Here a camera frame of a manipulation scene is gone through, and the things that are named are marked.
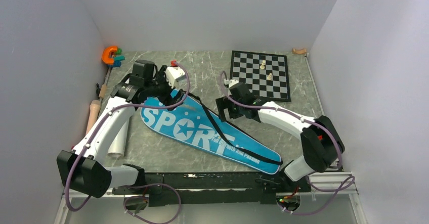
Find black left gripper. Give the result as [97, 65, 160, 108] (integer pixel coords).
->
[145, 66, 185, 110]

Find blue racket bag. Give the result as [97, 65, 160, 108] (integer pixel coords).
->
[140, 95, 282, 174]

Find white shuttlecock tube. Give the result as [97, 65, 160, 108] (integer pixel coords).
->
[107, 119, 130, 159]

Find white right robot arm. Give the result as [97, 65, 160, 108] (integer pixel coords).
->
[216, 80, 345, 191]

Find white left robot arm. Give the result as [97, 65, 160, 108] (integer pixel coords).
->
[57, 60, 190, 198]

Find black white chessboard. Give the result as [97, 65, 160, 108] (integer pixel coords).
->
[230, 51, 291, 102]

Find white chess piece upper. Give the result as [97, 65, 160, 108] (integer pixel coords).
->
[260, 60, 266, 70]

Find teal blue toy blocks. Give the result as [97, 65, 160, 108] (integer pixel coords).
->
[110, 48, 125, 68]

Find wooden arch block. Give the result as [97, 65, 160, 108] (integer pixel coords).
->
[292, 48, 307, 56]

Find orange horseshoe magnet toy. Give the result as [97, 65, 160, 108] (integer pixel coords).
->
[101, 46, 119, 66]

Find wooden rolling pin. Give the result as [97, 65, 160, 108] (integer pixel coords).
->
[85, 100, 101, 134]

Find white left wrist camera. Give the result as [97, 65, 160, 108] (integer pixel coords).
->
[165, 66, 186, 88]

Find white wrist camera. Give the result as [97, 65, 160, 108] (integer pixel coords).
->
[165, 66, 186, 88]
[227, 79, 239, 88]

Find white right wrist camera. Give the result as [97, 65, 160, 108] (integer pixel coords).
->
[227, 79, 239, 88]

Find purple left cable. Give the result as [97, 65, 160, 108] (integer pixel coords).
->
[63, 61, 191, 224]

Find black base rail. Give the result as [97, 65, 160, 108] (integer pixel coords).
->
[112, 171, 311, 207]

